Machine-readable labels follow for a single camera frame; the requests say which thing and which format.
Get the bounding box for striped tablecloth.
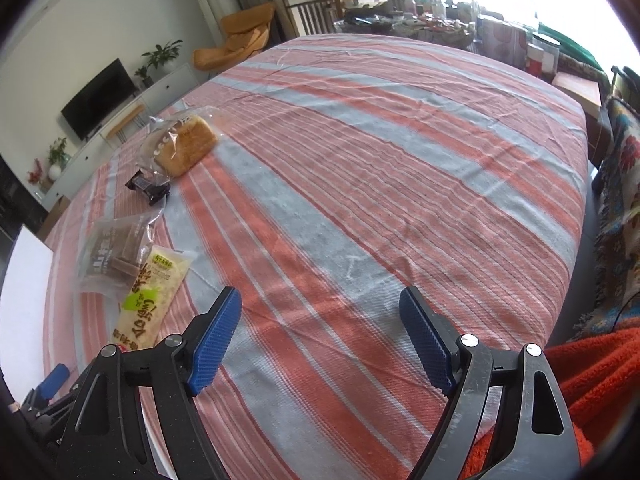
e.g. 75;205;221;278
42;35;588;480

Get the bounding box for dark glass cabinet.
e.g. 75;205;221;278
0;155;38;241

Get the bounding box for white board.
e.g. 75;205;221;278
0;225;53;401

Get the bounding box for wooden stool with metal legs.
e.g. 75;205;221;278
104;105;148;148

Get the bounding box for small black chocolate packet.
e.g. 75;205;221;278
125;169;172;207

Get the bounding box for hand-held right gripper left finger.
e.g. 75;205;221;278
56;286;242;480

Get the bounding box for brown cardboard box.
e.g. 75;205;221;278
37;195;71;241

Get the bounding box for yellow packet with green label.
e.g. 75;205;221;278
111;245;195;353

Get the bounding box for orange fleece clothing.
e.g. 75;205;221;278
457;330;631;480

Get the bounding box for wooden slatted chair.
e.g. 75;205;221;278
280;0;341;38

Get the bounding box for dark wicker basket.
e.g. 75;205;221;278
335;15;396;36

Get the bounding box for wicker basket with packets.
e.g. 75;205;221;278
395;17;473;51

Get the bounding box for bread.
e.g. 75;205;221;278
140;105;221;178

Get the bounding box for floral blanket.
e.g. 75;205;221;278
570;95;640;341

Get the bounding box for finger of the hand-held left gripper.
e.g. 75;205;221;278
22;364;71;411

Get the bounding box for plant in white vase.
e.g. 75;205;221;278
46;137;71;181

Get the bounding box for orange lounge chair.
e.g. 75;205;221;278
193;2;277;72

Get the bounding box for large green potted plant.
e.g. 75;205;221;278
141;41;183;72

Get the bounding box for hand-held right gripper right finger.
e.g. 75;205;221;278
398;286;581;480

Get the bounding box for red printed boxes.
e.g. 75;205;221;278
475;15;531;68

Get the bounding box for clear packet of brown cakes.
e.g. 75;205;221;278
77;212;161;293

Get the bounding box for black television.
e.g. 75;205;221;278
61;58;137;142

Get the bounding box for white television cabinet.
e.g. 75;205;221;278
42;64;198;211

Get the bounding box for wooden side table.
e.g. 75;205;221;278
552;71;608;121

